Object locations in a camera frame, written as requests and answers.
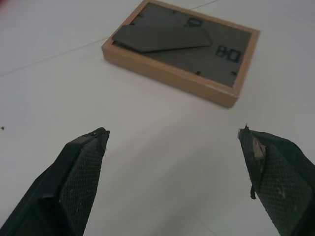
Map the wooden tray with dark inlay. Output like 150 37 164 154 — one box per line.
101 0 260 108

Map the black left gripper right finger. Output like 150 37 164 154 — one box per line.
237 123 315 236

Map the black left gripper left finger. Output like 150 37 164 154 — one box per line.
0 127 111 236

